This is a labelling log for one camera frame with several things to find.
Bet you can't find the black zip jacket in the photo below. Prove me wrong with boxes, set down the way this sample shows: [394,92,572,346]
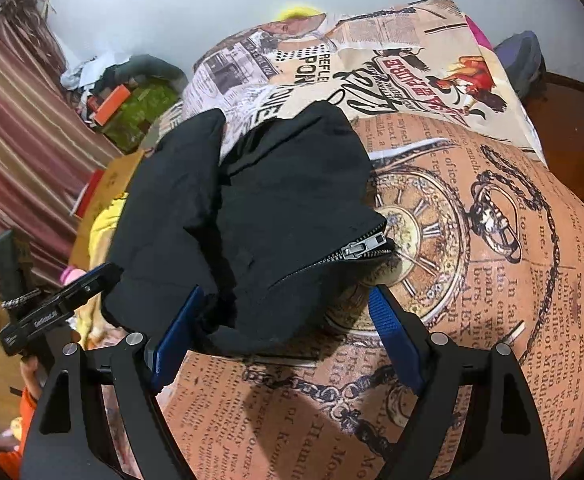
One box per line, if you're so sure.
[102,101,393,356]

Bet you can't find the yellow blanket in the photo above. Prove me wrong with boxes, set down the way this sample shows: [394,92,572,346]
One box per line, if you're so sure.
[75,192,128,350]

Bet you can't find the red white box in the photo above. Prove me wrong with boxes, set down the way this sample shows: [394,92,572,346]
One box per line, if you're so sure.
[71,169,104,219]

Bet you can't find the newspaper print bed cover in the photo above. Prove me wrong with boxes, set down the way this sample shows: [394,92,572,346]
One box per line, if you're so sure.
[156,0,584,479]

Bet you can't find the wooden folding lap desk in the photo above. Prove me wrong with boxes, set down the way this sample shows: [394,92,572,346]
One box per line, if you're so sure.
[68,150,146,270]

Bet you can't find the striped red curtain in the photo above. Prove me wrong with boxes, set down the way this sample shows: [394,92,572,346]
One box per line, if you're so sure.
[0,0,121,283]

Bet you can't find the green camouflage storage box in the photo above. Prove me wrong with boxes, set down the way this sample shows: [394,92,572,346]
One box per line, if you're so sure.
[100,78,178,154]

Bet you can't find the orange shoe box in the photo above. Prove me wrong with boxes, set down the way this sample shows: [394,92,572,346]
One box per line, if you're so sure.
[94,84,132,127]

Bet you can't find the white crumpled paper pile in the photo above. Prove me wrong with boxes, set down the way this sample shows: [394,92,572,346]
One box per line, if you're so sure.
[60,60,104,91]

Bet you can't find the dark grey garment on pile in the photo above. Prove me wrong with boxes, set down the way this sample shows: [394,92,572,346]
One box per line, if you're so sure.
[102,54,188,92]

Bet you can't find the purple backpack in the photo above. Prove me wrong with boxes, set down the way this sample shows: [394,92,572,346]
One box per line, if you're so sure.
[494,30,546,101]

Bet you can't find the yellow pillow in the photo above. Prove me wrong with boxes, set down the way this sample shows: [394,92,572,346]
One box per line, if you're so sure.
[277,6,322,21]

